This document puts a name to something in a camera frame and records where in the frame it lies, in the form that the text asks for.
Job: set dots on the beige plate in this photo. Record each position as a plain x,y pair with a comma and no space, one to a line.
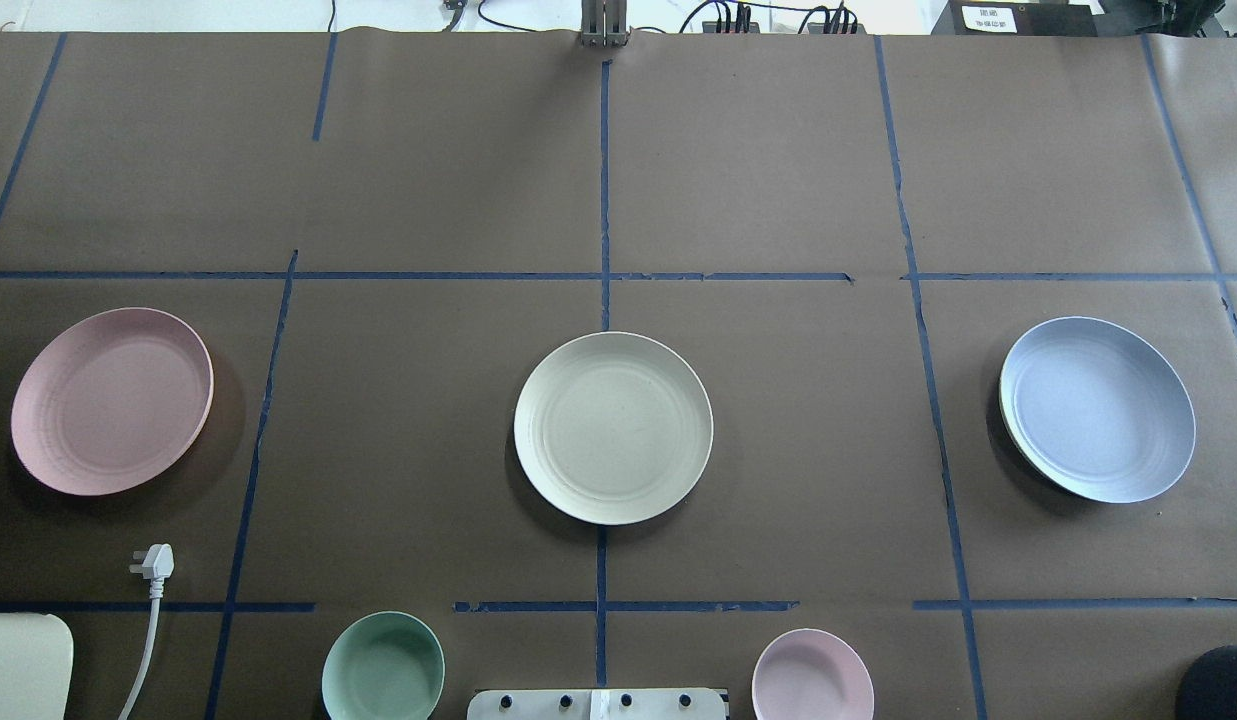
613,428

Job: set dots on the pink plate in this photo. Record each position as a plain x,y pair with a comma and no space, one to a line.
112,402

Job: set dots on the black box with label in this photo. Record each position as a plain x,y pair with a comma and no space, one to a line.
1019,18

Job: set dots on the dark blue saucepan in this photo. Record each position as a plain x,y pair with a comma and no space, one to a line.
1208,689

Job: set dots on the aluminium frame post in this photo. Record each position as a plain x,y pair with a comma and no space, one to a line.
604,23

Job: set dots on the pink bowl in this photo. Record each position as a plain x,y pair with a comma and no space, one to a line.
811,674

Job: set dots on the green plate under blue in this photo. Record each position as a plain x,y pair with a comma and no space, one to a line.
1009,456

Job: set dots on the green bowl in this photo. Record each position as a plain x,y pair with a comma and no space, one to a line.
388,665

